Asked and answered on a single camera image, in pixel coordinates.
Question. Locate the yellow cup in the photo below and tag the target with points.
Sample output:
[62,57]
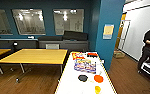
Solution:
[97,89]

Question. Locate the red bowl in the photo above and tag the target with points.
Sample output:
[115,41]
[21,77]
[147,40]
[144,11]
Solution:
[92,54]

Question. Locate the brown wooden door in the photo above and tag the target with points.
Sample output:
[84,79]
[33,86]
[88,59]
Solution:
[120,31]

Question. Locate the brown cardboard box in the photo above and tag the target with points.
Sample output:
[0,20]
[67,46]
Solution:
[119,54]

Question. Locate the yellow air hockey gaming table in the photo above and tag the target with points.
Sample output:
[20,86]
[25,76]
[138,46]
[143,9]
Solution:
[74,85]

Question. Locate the yellow notice on blue pillar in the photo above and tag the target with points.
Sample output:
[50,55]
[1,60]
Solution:
[108,31]

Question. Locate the interior glass window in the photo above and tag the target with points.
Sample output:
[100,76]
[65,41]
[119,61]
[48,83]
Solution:
[68,21]
[28,21]
[0,21]

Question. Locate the red and white game box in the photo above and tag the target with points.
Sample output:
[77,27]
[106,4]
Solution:
[77,55]

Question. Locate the dark grey sofa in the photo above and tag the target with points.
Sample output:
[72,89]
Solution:
[74,41]

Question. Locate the light grey chair backrest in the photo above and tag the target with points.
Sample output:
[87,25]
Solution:
[52,46]

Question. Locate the orange bowl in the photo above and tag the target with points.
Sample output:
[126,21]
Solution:
[98,79]

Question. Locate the white outlet on blue pillar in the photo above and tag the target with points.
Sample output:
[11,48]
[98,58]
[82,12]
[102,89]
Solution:
[102,61]

